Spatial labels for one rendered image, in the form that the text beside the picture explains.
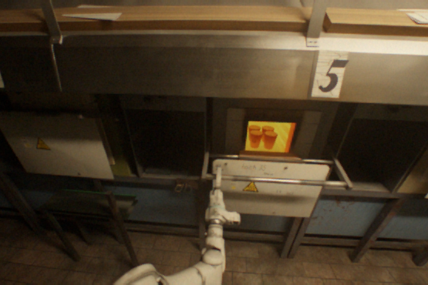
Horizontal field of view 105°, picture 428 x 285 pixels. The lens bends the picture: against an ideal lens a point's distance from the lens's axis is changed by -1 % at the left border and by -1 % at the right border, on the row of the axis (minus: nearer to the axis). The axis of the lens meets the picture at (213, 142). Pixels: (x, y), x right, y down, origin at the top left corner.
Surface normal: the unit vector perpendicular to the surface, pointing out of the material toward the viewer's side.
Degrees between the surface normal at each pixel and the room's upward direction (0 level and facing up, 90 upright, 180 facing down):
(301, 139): 90
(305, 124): 90
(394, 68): 80
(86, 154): 90
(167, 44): 55
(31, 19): 33
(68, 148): 90
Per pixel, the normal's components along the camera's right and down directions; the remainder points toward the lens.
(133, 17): -0.03, -0.48
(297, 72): -0.07, 0.30
